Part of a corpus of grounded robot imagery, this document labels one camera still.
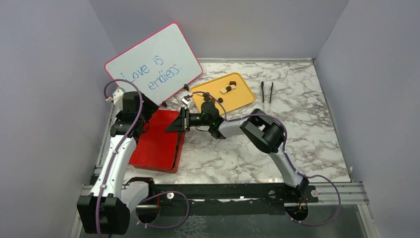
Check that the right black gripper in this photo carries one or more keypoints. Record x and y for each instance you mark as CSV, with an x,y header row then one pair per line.
x,y
179,125

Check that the red box lid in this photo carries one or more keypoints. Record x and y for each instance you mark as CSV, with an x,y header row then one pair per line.
x,y
160,120

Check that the red chocolate box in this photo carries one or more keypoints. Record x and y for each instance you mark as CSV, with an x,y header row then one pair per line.
x,y
160,152

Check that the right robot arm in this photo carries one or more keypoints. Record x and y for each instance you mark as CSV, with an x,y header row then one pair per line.
x,y
266,133

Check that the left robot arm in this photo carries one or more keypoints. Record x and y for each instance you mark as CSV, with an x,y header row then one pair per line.
x,y
107,208

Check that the yellow plastic tray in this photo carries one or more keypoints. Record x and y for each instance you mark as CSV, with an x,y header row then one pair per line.
x,y
238,92

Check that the white board with pink frame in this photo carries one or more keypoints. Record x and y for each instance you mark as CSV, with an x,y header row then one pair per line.
x,y
160,65

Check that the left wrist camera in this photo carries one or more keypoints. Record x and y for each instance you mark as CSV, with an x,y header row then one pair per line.
x,y
116,98

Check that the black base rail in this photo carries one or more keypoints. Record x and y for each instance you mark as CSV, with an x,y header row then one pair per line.
x,y
223,199

